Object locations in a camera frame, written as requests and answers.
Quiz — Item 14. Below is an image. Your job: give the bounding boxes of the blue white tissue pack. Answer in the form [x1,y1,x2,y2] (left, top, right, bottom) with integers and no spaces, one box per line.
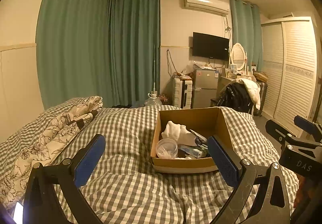
[179,145,207,159]

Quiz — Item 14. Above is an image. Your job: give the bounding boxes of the clear plastic water bottle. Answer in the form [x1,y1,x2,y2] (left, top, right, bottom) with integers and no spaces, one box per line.
[156,139,178,159]

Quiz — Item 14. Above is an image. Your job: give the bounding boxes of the white cloth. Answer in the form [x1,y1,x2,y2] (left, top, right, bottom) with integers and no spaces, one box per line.
[161,120,197,147]

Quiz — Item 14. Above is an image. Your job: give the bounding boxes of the green checkered bed cover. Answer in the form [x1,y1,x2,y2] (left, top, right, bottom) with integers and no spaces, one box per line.
[0,98,300,224]

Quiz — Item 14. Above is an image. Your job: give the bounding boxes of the glowing phone screen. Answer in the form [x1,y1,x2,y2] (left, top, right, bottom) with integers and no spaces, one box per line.
[13,202,24,224]

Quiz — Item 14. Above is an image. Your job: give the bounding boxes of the chair with dark clothes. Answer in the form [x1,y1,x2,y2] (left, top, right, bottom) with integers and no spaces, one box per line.
[211,78,261,114]

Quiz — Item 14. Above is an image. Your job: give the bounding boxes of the white wardrobe sliding doors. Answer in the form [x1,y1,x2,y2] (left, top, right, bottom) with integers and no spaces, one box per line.
[261,16,318,137]

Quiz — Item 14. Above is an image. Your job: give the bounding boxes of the brown cardboard box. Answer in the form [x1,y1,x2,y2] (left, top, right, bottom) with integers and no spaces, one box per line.
[150,105,232,174]

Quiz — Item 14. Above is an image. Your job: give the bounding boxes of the large clear water jug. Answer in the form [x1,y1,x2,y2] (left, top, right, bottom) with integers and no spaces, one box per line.
[144,92,162,106]

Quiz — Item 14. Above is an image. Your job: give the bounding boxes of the white oval vanity mirror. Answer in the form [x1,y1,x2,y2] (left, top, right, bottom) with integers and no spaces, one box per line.
[230,43,247,71]

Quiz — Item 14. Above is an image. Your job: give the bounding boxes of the small grey refrigerator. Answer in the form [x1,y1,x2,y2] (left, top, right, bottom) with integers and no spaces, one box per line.
[192,69,218,109]

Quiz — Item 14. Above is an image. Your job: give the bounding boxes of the white suitcase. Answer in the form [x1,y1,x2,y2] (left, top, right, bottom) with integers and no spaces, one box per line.
[172,75,193,109]

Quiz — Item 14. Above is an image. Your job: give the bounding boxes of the large green curtain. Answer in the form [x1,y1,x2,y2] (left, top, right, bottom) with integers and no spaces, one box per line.
[35,0,160,108]

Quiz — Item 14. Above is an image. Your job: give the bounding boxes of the narrow green curtain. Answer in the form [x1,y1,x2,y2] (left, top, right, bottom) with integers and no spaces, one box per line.
[229,0,263,71]

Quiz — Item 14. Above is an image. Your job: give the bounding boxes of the white air conditioner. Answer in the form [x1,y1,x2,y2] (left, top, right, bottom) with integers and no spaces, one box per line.
[185,0,229,16]

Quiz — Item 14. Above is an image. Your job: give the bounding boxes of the black wall television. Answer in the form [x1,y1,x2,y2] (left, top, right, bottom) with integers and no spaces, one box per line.
[192,32,229,61]

